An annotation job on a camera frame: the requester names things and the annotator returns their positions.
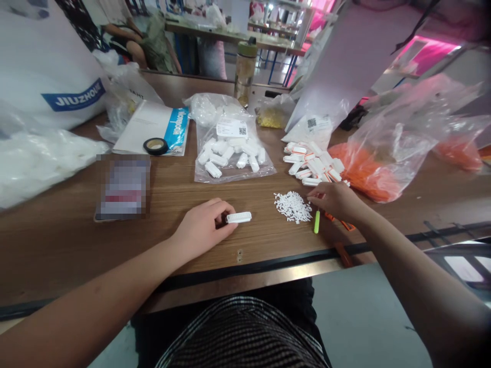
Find labelled bag of white parts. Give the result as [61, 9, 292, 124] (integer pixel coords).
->
[281, 88, 350, 151]

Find orange plastic clip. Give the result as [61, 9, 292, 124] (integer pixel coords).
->
[324, 211, 356, 232]

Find roll of black tape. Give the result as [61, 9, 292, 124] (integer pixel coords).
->
[143, 137, 170, 156]

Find person's left index finger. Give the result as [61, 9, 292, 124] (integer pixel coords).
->
[207, 198, 238, 219]

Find white blue paper packet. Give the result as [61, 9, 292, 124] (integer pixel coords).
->
[111, 100, 190, 157]

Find flat rectangular device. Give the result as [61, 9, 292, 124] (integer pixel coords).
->
[94, 154, 151, 222]

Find person's right fingers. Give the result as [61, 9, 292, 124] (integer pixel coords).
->
[306, 185, 330, 210]

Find person's left hand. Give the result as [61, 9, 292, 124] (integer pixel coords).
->
[171, 197, 239, 258]

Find small bag of orange parts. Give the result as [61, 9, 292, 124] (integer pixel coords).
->
[432, 114, 491, 175]

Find clear bag of white connectors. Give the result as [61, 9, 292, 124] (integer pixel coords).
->
[193, 109, 278, 184]

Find large white printed sack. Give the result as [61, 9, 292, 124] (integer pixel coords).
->
[0, 0, 112, 133]

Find pile of white orange connectors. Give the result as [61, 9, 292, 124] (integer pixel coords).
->
[283, 141, 351, 188]

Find crumpled clear plastic bag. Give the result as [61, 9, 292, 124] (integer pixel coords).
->
[92, 49, 165, 145]

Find person's right hand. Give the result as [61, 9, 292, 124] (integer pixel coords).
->
[306, 181, 367, 227]

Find clear bag of white parts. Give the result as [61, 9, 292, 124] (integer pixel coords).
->
[0, 101, 112, 211]

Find clear bag of orange parts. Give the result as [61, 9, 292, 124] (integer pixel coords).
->
[329, 73, 485, 204]

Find clear bottle with green lid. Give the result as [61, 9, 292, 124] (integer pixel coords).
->
[234, 36, 257, 108]

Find bag of yellow parts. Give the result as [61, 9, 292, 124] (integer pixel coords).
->
[255, 94, 297, 129]

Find pile of small white pins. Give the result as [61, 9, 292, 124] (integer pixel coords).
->
[273, 190, 314, 224]

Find bag of white round parts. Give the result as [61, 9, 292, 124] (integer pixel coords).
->
[183, 93, 256, 127]

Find person's body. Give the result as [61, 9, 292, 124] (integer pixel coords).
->
[131, 278, 332, 368]

